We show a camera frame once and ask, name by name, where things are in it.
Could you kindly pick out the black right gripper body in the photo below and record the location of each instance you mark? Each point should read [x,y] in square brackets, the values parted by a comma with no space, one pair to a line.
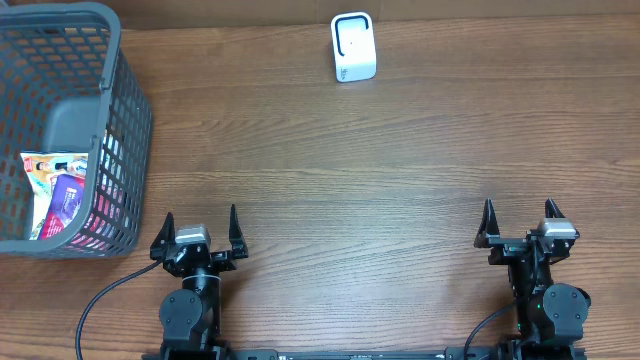
[505,251]

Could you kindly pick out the dark grey plastic basket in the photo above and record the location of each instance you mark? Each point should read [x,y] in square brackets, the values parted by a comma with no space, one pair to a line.
[66,87]

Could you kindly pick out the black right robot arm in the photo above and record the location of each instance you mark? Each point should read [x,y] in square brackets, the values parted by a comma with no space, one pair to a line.
[550,316]

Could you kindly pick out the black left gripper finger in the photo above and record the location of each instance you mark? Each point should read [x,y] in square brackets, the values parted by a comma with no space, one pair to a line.
[239,247]
[164,240]

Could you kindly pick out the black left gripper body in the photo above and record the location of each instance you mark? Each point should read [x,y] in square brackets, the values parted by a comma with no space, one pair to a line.
[222,262]

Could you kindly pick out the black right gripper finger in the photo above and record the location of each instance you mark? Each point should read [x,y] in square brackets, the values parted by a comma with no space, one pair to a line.
[488,230]
[552,210]

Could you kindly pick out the red purple pad pack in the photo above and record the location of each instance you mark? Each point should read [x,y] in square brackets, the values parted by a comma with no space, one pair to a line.
[65,203]

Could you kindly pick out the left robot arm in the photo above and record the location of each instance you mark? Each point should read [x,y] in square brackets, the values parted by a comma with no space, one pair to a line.
[191,315]

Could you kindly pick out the white barcode scanner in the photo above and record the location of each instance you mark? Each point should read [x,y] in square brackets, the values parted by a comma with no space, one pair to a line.
[354,47]

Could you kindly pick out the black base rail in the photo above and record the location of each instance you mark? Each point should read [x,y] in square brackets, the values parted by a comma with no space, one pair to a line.
[449,353]

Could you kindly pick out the yellow white snack bag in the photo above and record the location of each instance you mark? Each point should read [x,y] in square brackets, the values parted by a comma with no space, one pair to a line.
[42,170]

